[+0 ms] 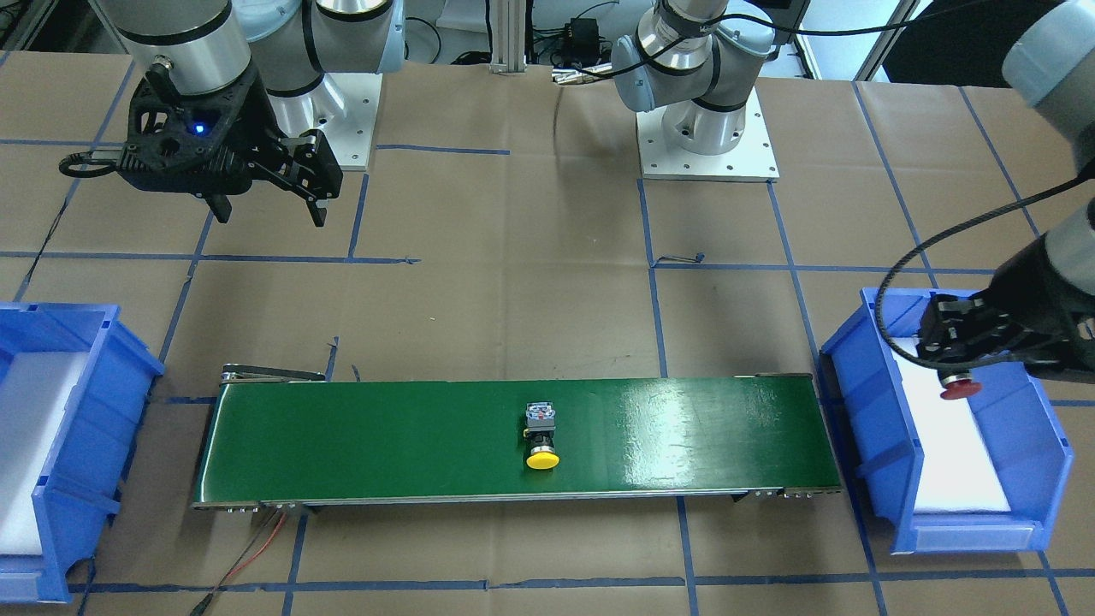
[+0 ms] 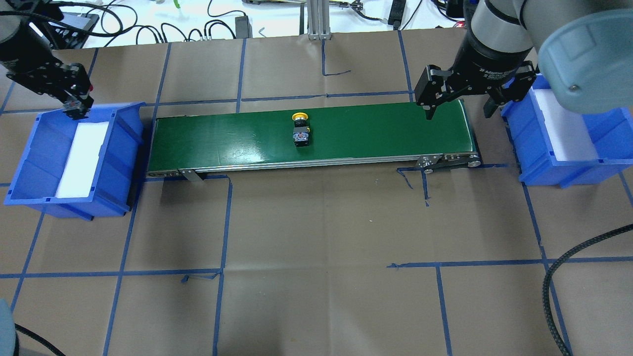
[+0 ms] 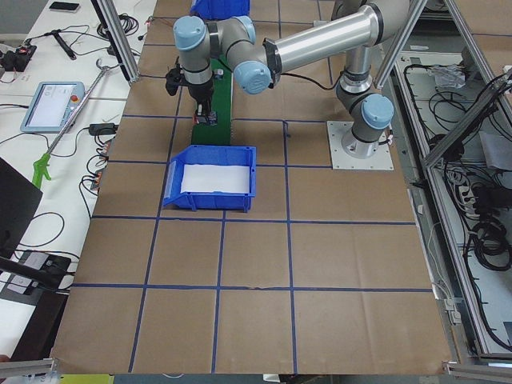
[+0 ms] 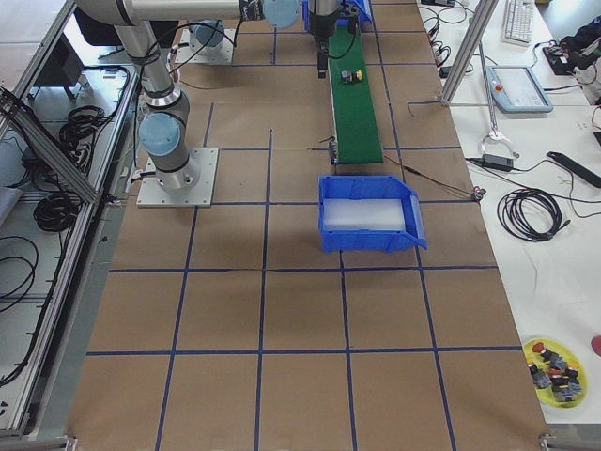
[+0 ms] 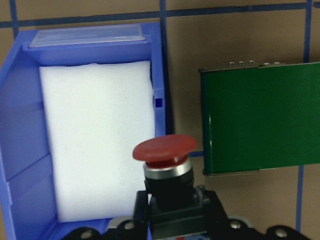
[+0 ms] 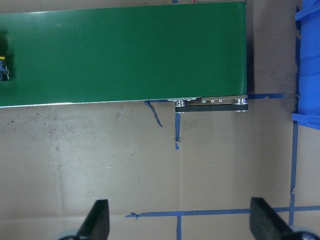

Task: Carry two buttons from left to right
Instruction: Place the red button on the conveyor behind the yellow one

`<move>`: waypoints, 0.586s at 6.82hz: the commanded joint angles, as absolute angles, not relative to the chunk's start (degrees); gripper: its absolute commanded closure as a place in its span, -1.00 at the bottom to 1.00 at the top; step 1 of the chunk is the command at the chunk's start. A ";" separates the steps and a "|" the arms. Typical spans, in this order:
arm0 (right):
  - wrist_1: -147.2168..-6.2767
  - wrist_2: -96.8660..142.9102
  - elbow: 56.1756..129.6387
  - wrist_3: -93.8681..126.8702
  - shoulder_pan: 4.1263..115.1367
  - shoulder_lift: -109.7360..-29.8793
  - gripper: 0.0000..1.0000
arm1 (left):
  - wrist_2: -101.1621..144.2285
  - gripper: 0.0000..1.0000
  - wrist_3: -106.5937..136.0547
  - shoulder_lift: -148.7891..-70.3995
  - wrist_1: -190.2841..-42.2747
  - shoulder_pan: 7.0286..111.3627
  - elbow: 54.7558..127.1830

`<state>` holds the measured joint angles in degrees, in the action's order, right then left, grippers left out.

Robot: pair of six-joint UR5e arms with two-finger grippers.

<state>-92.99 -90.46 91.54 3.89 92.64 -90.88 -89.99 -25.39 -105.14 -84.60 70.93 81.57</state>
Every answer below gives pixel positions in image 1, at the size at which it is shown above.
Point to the blue bin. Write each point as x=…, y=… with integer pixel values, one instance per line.
x=1026, y=444
x=79, y=486

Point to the red push button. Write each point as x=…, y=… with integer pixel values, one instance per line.
x=958, y=384

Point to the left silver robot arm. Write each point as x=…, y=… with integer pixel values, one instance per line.
x=697, y=63

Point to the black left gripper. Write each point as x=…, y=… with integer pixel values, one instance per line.
x=1037, y=282

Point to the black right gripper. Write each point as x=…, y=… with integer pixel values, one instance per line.
x=259, y=117

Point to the aluminium frame post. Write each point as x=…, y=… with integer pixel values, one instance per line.
x=508, y=38

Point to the green conveyor belt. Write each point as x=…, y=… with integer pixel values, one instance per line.
x=371, y=443

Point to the yellow push button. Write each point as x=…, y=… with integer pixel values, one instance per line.
x=539, y=428

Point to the black power adapter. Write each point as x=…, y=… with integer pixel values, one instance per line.
x=581, y=41

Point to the white foam pad bin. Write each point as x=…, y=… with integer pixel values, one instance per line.
x=34, y=394
x=957, y=475

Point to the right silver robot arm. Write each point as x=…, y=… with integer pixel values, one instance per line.
x=320, y=62

